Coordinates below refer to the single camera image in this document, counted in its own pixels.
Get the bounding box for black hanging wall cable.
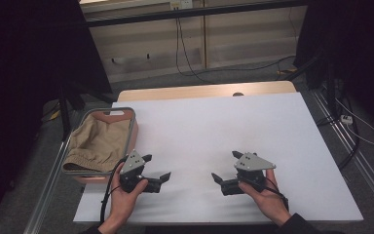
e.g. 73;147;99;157
174;18;215;85

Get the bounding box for pink basket with grey rim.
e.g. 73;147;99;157
61;106;139;185

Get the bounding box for white wall outlet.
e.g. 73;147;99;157
169;0;194;11

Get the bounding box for hand-held gripper black cable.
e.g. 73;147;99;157
99;155;129;226
264;176;290;212

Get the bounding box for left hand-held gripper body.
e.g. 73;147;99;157
119;149;162;195

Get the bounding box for right hand-held gripper black cable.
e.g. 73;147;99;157
264;176;290;212

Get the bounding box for aluminium floor rail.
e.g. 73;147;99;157
22;130;76;234
310;87;374;214

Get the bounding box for black horizontal bar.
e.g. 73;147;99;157
84;0;310;28

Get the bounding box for thin white cable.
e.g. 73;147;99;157
335;97;374;146

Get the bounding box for long black floor cable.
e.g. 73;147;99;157
177;18;297;78

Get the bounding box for left hand-held gripper black cable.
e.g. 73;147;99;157
99;155;129;226

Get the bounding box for black stand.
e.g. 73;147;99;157
57;82;118;143
277;48;339;119

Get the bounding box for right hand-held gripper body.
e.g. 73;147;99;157
221;151;278;197

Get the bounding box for person's right hand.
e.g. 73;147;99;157
238;169;291;227

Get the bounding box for tan shorts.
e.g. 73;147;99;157
62;113;132;174

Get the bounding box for person's left hand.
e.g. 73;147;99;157
105;162;149;228

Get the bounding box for white table cover sheet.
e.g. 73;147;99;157
72;92;364;225

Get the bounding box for black curtain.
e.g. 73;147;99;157
293;0;374;131
0;0;113;228

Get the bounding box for thick black floor cable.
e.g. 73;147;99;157
316;91;361;171

